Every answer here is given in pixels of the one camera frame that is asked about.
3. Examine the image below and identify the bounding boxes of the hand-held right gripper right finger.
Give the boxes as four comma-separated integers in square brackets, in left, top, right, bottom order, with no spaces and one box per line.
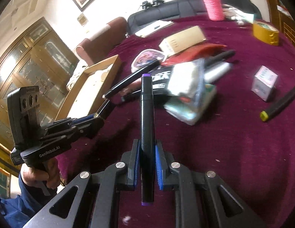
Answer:
[155,140,267,228]

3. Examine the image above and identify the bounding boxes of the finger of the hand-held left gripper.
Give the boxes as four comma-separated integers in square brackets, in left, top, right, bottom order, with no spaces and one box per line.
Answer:
[44,114,98,133]
[40,118,105,148]

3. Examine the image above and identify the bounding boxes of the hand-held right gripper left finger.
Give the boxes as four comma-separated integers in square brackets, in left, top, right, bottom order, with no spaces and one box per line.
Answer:
[23,139,141,228]

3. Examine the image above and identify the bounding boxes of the shallow cardboard box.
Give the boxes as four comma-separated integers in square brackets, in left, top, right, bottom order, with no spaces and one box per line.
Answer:
[55,55,122,124]

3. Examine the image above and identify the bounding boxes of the black marker with purple caps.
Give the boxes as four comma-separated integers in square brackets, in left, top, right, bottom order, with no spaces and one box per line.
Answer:
[140,74,155,207]

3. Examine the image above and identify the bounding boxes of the thick black marker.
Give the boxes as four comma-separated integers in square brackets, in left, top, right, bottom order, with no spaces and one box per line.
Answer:
[204,50,236,67]

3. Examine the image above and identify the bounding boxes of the person's left forearm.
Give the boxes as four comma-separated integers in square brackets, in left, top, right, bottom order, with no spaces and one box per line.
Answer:
[0,173,64,228]

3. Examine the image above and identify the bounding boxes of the person's left hand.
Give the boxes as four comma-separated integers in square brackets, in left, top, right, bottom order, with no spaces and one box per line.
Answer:
[20,158,60,190]

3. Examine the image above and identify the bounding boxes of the pale cloth pile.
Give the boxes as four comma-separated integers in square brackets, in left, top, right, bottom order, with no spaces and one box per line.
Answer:
[67,62,88,91]

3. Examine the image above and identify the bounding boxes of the thin black marker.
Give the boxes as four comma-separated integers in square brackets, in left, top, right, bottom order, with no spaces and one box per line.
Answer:
[121,88,144,102]

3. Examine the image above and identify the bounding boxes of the wooden glass cabinet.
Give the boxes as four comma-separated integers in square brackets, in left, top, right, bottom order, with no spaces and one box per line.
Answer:
[0,17,79,152]

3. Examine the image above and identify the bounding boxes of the long black marker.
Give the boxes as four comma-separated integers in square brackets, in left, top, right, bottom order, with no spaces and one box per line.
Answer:
[103,59,161,98]

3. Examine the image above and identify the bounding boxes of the green tissue pack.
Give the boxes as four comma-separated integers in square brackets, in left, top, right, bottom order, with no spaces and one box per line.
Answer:
[165,83,217,126]

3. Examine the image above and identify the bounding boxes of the maroon tablecloth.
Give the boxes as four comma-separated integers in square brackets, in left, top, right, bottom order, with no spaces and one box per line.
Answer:
[55,14,295,228]

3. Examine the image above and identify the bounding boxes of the colourful round plastic packet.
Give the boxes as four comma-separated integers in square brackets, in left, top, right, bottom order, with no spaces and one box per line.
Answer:
[131,49,167,73]

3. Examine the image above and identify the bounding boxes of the black printed packet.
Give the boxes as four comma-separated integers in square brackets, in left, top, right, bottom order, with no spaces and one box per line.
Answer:
[147,66,176,100]

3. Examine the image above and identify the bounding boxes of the clear bag with white contents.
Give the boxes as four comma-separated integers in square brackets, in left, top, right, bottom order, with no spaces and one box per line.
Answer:
[166,58,206,106]

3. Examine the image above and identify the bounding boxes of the brown armchair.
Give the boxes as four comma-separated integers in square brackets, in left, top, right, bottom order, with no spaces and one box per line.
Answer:
[76,17,127,64]

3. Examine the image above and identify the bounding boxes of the white marker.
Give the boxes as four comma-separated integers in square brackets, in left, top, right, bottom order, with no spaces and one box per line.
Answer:
[204,62,232,82]

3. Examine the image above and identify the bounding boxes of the red pouch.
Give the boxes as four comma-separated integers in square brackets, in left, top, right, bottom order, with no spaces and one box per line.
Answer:
[162,43,227,66]

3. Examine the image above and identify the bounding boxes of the beige cardboard box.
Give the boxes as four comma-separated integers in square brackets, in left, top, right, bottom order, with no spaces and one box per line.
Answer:
[159,26,207,55]

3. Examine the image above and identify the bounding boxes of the small white pink box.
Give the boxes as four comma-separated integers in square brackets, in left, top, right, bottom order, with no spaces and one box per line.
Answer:
[251,66,278,102]

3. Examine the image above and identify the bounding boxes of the black marker with yellow-green cap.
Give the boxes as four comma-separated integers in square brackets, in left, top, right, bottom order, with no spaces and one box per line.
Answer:
[260,85,295,123]

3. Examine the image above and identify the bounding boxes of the black sofa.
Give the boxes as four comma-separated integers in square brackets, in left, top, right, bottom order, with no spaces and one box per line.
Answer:
[127,0,262,37]

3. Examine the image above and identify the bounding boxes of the yellow tape roll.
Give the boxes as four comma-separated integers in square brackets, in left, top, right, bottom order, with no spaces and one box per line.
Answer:
[253,21,280,46]

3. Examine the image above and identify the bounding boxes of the crumpled plastic bags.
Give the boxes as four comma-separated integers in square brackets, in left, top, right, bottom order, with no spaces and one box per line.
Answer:
[222,5,255,25]

